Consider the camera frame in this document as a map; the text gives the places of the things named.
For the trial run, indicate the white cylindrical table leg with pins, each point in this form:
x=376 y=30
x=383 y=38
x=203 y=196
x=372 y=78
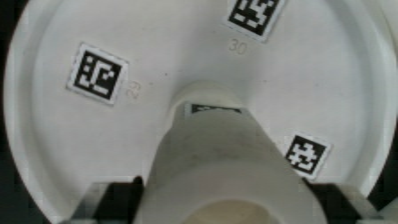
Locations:
x=223 y=181

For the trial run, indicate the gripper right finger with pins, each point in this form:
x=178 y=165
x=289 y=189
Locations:
x=345 y=205

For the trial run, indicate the white round table top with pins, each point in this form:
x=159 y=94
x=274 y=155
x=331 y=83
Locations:
x=116 y=59

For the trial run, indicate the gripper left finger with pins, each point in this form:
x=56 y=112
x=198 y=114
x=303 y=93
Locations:
x=109 y=204

